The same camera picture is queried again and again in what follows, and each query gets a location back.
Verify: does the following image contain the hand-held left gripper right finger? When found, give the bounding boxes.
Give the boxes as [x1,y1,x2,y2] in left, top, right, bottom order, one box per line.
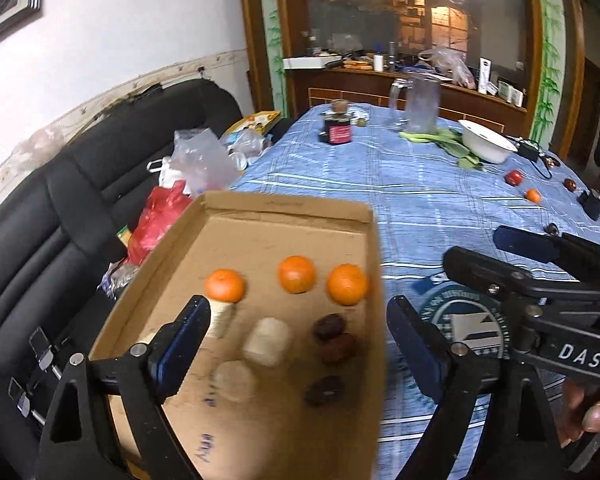
[386,296,561,480]

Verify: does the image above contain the white and blue carton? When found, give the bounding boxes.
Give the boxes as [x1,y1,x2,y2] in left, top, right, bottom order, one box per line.
[480,57,499,95]

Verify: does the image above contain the green vegetable leaves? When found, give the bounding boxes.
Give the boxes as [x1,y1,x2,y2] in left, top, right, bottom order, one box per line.
[399,127,483,171]

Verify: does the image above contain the plastic bag with red contents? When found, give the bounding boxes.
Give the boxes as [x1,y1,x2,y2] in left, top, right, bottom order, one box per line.
[420,47,476,88]

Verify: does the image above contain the white bowl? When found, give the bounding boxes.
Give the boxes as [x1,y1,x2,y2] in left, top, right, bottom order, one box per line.
[457,119,519,164]

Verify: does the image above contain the black leather sofa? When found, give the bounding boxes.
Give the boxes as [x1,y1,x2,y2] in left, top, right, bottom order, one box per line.
[0,79,243,461]

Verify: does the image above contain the blue plaid tablecloth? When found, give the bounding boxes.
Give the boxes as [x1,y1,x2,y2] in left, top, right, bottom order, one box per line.
[230,104,600,480]

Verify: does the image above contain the yellow printed box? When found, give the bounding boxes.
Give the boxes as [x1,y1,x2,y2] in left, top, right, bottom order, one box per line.
[225,110,282,136]

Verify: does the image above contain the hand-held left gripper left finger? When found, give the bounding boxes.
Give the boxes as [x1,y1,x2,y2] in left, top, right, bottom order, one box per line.
[37,294,213,480]

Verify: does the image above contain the clear glass pitcher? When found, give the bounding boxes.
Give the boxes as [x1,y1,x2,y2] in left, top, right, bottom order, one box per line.
[389,72,442,133]

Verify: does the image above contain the crumpled clear plastic wrap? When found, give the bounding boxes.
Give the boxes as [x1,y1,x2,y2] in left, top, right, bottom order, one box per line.
[226,129,268,168]

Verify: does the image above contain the white plastic bag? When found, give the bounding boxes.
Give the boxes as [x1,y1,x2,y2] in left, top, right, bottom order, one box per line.
[147,156,191,188]

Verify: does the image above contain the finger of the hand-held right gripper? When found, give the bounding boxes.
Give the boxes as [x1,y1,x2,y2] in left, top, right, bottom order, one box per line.
[442,246,600,312]
[493,225,600,286]

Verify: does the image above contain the black power adapter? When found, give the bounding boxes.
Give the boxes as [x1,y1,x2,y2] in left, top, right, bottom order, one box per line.
[516,139,543,162]

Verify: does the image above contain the flat white box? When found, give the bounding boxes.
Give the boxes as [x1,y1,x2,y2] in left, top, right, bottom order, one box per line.
[282,56,341,70]

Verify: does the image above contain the beige yam chunk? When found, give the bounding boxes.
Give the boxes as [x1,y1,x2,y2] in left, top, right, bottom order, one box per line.
[214,359,259,403]
[202,297,237,339]
[242,317,294,367]

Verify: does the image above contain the wooden cabinet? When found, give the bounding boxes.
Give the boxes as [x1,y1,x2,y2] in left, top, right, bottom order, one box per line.
[237,0,586,141]

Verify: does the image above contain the dark jar with pink label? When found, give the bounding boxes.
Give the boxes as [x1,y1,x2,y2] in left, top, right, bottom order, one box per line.
[319,100,355,147]

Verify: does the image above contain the clear plastic bag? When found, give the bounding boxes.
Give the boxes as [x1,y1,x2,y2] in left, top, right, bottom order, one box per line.
[172,127,241,196]

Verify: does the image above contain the brown cardboard tray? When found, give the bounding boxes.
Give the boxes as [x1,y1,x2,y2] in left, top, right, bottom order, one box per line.
[87,191,388,480]

